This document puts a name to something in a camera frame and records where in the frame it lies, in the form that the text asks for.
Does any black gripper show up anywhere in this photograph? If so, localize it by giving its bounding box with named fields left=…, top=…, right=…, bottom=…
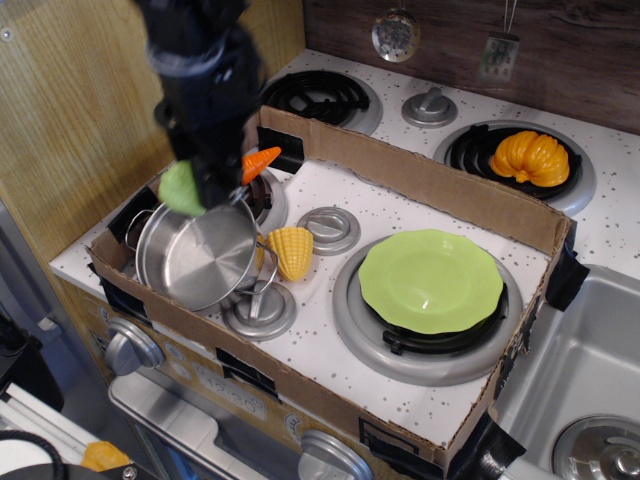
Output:
left=152, top=27, right=265, bottom=209

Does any green toy broccoli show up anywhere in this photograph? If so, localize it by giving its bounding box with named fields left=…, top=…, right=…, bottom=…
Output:
left=158, top=160, right=206, bottom=217

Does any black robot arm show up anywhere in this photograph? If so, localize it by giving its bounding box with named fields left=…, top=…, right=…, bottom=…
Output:
left=136, top=1, right=266, bottom=209

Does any orange toy carrot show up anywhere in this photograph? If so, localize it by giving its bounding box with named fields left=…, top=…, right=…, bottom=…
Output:
left=242, top=147, right=282, bottom=185

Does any front left stove burner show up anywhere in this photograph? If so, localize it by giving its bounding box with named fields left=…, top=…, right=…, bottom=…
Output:
left=243, top=170, right=288, bottom=234

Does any stove burner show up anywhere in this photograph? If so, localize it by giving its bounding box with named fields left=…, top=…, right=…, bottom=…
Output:
left=434, top=120, right=596, bottom=216
left=332, top=242, right=524, bottom=387
left=243, top=170, right=288, bottom=234
left=262, top=70, right=383, bottom=136

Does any silver metal pot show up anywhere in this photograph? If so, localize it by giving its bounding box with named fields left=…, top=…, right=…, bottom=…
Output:
left=126, top=201, right=279, bottom=311

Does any yellow toy corn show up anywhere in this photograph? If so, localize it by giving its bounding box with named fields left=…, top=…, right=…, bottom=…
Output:
left=257, top=226, right=314, bottom=282

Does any brown cardboard fence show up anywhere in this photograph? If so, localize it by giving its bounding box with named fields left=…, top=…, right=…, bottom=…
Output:
left=89, top=107, right=574, bottom=479

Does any silver centre stove knob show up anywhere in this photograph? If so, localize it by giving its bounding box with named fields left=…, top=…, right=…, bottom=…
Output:
left=297, top=206, right=361, bottom=256

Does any silver stove knob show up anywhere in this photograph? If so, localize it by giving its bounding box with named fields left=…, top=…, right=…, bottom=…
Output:
left=297, top=206, right=361, bottom=256
left=223, top=284, right=297, bottom=342
left=401, top=87, right=458, bottom=128

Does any silver front stove knob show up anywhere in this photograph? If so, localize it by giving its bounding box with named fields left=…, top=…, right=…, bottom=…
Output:
left=223, top=284, right=297, bottom=342

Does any back left stove burner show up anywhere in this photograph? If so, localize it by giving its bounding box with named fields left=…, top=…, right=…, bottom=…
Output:
left=262, top=70, right=383, bottom=136

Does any left oven front knob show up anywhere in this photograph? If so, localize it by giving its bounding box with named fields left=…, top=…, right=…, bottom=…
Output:
left=105, top=317, right=165, bottom=376

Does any oven knob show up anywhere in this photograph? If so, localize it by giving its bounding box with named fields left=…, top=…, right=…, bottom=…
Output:
left=105, top=317, right=165, bottom=376
left=297, top=430, right=374, bottom=480

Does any silver back stove knob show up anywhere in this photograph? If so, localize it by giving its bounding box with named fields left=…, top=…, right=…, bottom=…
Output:
left=401, top=87, right=458, bottom=128

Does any hanging metal skimmer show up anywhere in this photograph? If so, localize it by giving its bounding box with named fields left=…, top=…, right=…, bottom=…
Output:
left=371, top=1, right=421, bottom=63

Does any green plastic plate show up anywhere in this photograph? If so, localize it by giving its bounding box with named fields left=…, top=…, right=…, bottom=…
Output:
left=358, top=229, right=504, bottom=335

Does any back right stove burner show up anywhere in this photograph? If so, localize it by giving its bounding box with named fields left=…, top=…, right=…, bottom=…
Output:
left=434, top=120, right=596, bottom=216

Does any front right stove burner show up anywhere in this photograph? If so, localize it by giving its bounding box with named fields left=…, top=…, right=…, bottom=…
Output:
left=332, top=242, right=524, bottom=387

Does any right oven front knob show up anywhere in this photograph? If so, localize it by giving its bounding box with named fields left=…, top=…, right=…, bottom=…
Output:
left=297, top=430, right=374, bottom=480

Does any yellow toy on floor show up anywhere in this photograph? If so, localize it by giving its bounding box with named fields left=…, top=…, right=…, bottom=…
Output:
left=80, top=441, right=131, bottom=472

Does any hanging metal spatula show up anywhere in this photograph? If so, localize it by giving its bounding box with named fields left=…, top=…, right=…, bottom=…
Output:
left=477, top=0, right=520, bottom=85

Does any orange toy pumpkin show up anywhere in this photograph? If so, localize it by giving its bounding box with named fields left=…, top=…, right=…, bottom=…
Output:
left=490, top=130, right=570, bottom=188

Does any silver sink basin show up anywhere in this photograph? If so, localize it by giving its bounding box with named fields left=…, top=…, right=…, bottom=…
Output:
left=495, top=266, right=639, bottom=479

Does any silver sink drain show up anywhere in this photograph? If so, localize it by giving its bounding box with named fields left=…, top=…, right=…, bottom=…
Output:
left=551, top=415, right=639, bottom=479

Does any silver oven door handle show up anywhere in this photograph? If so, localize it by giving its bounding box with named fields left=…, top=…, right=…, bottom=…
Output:
left=109, top=373, right=264, bottom=479

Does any black braided cable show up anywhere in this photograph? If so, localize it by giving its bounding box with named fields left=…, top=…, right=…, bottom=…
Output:
left=0, top=429, right=66, bottom=480

